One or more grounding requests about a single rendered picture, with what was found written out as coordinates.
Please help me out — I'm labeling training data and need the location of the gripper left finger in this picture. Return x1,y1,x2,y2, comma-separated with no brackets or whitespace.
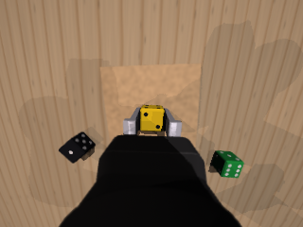
123,108,141,135

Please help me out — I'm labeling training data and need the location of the yellow die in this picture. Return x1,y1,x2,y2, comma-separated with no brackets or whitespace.
140,105,165,131

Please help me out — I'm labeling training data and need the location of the green die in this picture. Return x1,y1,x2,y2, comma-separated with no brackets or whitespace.
212,150,244,178

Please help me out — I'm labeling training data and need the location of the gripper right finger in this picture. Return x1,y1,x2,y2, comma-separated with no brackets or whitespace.
163,108,182,137

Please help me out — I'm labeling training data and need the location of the black die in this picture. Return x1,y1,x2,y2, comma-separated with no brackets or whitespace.
59,131,95,164

